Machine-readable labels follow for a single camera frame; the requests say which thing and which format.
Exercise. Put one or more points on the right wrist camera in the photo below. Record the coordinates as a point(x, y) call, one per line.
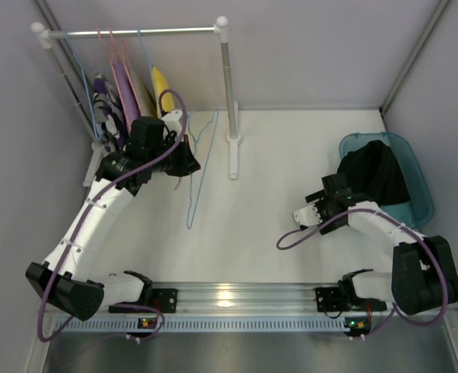
point(307, 216)

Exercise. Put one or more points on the grey trousers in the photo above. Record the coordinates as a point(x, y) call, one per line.
point(146, 105)

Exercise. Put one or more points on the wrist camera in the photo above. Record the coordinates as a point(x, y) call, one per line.
point(173, 121)
point(307, 216)

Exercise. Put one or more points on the aluminium mounting rail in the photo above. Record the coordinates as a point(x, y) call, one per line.
point(212, 308)

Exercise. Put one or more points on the purple trousers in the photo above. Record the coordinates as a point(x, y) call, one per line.
point(127, 97)

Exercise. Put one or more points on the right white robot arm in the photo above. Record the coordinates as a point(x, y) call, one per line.
point(422, 275)

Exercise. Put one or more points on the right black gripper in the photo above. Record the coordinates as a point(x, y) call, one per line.
point(330, 207)

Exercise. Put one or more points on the blue hanger far left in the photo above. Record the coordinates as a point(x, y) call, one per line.
point(85, 84)

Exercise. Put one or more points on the light blue wire hanger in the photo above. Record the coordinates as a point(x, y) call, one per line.
point(195, 191)

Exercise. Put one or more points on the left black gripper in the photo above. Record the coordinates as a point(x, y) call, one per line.
point(183, 159)

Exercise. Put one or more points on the black trousers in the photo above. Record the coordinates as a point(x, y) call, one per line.
point(374, 170)

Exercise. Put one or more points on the pink wire hanger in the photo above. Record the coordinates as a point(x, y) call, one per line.
point(123, 49)
point(110, 49)

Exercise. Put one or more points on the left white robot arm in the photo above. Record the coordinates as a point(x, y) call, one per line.
point(62, 279)

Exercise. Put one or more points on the yellow trousers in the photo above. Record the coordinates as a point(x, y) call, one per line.
point(164, 101)

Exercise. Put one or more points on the teal plastic basin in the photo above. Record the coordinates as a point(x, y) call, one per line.
point(419, 210)

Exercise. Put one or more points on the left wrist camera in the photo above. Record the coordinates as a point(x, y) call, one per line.
point(173, 121)

